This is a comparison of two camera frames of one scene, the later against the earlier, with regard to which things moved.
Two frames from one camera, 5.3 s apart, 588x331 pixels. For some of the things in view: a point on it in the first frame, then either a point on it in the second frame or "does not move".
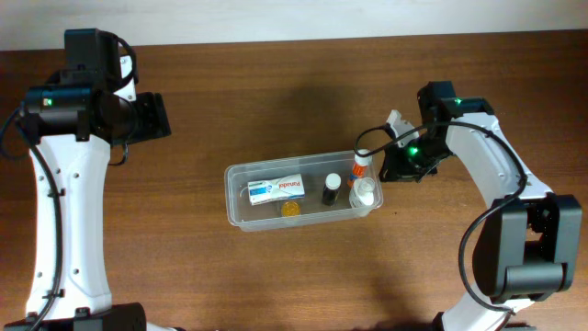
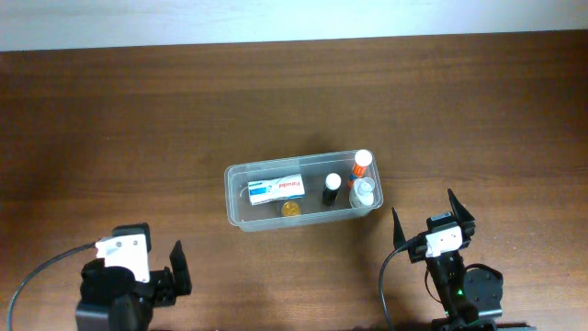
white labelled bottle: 362,192 does not move
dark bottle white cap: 331,190 does not move
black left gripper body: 153,116 to 164,280
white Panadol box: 275,189 does not move
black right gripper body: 395,167 to 417,251
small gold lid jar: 290,209 does not move
